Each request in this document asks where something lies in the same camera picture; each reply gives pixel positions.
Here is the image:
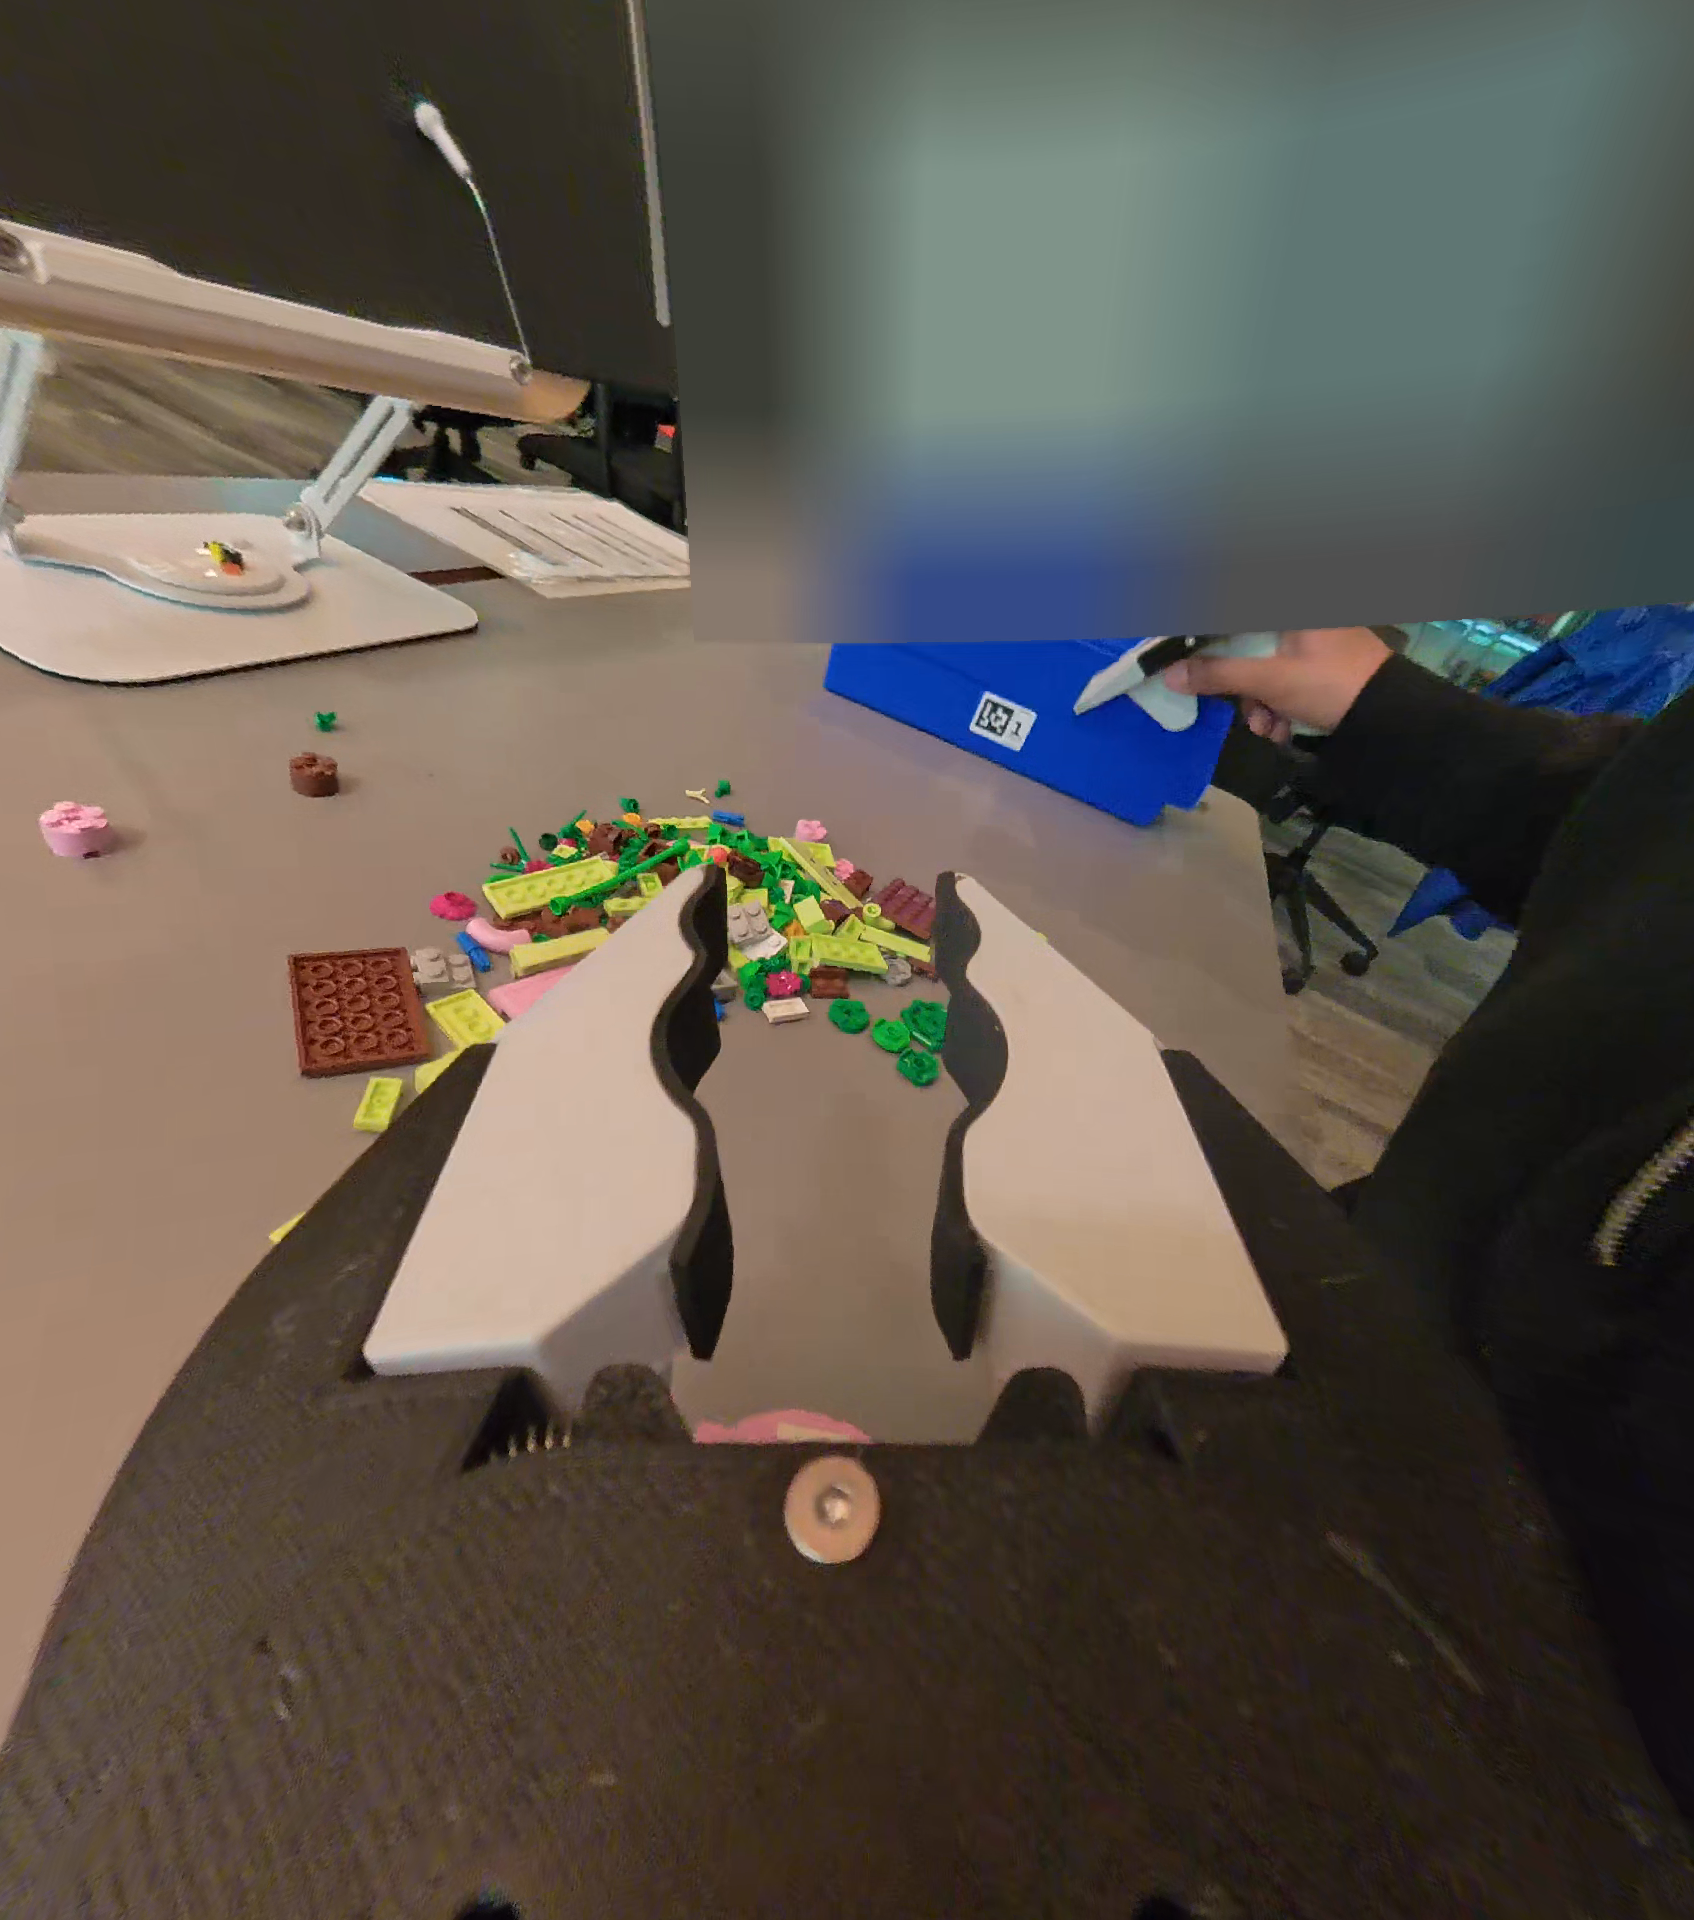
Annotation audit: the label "black monitor screen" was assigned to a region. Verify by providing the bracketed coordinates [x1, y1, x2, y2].
[0, 0, 676, 397]

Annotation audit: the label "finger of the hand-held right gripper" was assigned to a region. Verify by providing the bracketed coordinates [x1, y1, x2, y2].
[1070, 635, 1216, 721]

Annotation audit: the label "pile of toy bricks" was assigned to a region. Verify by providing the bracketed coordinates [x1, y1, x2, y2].
[412, 780, 1047, 1094]

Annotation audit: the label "white plug cable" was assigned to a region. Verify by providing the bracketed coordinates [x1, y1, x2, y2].
[412, 98, 536, 388]

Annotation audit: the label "white paper sheets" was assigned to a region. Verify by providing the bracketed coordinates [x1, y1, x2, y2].
[364, 483, 692, 600]

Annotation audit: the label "blue plastic bin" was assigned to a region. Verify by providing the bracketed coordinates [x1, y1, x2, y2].
[826, 640, 1237, 831]

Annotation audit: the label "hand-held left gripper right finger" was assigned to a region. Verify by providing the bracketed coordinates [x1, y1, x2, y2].
[927, 868, 1293, 1433]

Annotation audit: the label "pink toy brick box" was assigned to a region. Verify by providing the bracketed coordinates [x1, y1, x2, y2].
[692, 1406, 871, 1449]

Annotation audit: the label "person's right hand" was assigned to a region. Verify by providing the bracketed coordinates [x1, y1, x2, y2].
[1177, 627, 1398, 741]

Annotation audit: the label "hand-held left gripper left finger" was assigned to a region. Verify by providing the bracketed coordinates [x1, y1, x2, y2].
[360, 863, 740, 1415]

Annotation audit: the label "white laptop stand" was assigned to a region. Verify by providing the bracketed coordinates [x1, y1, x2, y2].
[0, 214, 594, 686]

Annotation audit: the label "large brown studded plate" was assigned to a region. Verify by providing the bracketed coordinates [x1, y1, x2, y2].
[284, 948, 433, 1078]

